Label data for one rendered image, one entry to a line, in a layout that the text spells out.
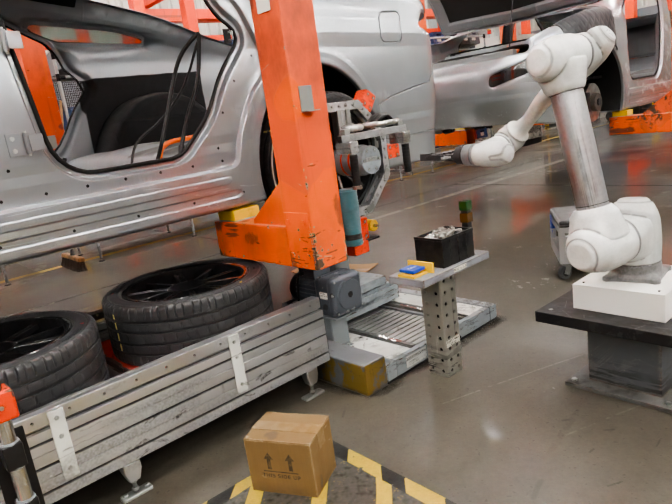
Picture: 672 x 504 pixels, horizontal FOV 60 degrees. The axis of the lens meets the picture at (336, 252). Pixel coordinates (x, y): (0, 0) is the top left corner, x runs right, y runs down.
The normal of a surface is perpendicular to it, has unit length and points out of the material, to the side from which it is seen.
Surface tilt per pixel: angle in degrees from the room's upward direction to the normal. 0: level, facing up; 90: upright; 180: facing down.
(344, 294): 90
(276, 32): 90
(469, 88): 87
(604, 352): 90
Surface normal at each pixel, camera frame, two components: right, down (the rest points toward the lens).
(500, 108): -0.45, 0.54
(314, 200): 0.68, 0.08
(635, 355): -0.75, 0.25
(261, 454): -0.34, 0.27
